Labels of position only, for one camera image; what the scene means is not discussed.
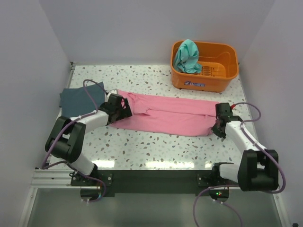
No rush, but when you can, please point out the pink t-shirt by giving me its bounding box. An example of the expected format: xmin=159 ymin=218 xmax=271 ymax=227
xmin=110 ymin=90 xmax=217 ymax=137

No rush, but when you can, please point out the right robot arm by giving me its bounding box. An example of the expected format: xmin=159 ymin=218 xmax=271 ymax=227
xmin=211 ymin=103 xmax=279 ymax=192

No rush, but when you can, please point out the folded dark blue t-shirt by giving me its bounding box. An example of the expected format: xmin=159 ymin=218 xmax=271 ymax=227
xmin=59 ymin=84 xmax=105 ymax=118

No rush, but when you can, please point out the teal t-shirt in basket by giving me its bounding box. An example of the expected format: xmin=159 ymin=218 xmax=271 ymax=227
xmin=173 ymin=39 xmax=203 ymax=74

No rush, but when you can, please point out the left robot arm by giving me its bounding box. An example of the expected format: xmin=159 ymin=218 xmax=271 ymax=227
xmin=45 ymin=93 xmax=132 ymax=185

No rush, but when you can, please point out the aluminium table frame rail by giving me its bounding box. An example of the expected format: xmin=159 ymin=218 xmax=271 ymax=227
xmin=18 ymin=61 xmax=78 ymax=227

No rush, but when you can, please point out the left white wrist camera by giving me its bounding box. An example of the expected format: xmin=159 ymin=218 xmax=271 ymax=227
xmin=107 ymin=89 xmax=118 ymax=96

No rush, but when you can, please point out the orange plastic basket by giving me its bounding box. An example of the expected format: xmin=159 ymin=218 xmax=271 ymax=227
xmin=170 ymin=40 xmax=239 ymax=92

